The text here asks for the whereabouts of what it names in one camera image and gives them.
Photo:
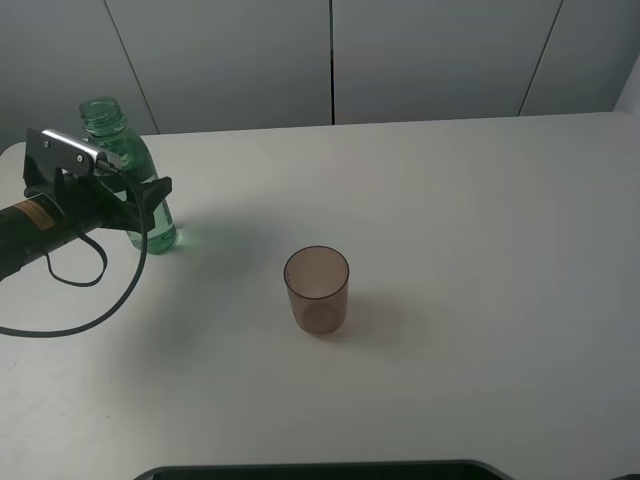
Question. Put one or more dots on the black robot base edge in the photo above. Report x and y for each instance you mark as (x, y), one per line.
(434, 469)

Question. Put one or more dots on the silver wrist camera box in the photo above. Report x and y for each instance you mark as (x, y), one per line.
(50, 150)

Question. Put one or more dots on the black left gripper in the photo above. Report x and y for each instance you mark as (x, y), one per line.
(86, 194)

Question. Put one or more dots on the pink translucent plastic cup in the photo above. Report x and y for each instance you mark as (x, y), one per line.
(317, 278)

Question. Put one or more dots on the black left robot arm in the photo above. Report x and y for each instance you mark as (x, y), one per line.
(29, 232)

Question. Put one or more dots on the green transparent water bottle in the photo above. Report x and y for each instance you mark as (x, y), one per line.
(107, 128)

